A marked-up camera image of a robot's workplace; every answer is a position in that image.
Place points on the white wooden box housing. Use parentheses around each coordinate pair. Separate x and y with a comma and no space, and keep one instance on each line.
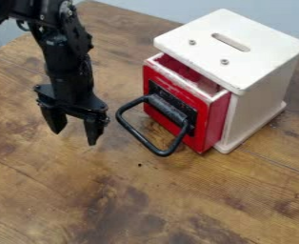
(248,58)

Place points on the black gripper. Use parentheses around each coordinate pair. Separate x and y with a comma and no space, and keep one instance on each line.
(88,108)

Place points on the red drawer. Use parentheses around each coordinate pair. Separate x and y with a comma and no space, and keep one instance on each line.
(202,99)

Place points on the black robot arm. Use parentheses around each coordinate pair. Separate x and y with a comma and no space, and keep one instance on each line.
(68,95)

